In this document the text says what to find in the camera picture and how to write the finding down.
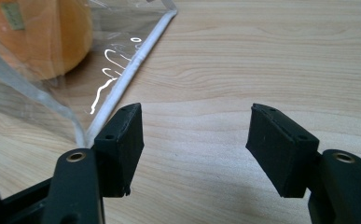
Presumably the clear plastic bag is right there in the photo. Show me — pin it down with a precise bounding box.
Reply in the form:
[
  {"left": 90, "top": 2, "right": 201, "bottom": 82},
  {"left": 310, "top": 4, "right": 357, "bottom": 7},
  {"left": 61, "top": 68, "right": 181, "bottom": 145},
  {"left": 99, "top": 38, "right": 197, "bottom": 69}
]
[{"left": 0, "top": 0, "right": 179, "bottom": 149}]

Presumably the orange plush toy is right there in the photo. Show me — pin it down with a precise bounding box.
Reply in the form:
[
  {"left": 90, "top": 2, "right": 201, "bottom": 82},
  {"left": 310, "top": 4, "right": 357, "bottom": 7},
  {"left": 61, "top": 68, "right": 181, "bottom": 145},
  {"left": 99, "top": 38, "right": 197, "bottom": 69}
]
[{"left": 0, "top": 0, "right": 93, "bottom": 82}]

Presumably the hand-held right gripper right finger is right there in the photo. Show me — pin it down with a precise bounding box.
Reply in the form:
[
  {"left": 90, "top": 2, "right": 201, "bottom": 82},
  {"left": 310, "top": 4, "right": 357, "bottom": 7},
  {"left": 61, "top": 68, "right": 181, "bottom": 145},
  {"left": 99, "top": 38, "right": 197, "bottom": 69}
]
[{"left": 245, "top": 103, "right": 321, "bottom": 199}]

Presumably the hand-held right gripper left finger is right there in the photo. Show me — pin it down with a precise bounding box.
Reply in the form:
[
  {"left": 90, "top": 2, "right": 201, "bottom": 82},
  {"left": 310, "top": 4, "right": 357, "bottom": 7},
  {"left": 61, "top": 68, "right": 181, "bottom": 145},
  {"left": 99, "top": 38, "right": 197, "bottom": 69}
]
[{"left": 93, "top": 102, "right": 146, "bottom": 199}]

